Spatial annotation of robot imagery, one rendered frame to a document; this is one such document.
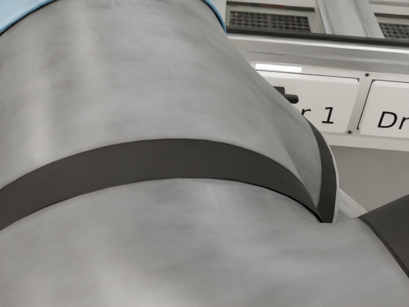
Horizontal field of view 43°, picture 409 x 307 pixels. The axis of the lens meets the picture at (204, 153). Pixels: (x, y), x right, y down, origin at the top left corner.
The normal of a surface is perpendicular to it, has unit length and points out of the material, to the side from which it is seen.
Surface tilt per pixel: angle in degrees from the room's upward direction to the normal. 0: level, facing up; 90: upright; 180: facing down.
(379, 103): 90
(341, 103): 90
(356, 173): 90
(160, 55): 10
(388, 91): 90
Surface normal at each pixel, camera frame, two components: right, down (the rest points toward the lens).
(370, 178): -0.06, 0.64
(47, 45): -0.26, -0.64
